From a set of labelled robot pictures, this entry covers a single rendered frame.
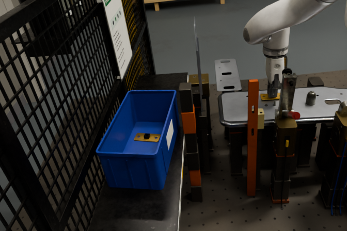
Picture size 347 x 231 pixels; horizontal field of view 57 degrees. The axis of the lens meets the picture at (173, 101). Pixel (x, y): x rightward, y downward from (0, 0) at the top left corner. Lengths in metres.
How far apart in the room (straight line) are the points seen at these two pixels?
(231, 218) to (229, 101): 0.43
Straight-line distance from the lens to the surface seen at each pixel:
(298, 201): 1.30
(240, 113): 1.17
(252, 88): 0.97
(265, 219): 1.23
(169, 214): 0.83
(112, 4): 1.15
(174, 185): 0.88
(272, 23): 0.99
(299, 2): 0.95
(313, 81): 1.41
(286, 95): 1.01
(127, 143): 1.04
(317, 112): 1.21
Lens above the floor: 1.68
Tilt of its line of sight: 33 degrees down
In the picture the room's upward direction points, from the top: 8 degrees counter-clockwise
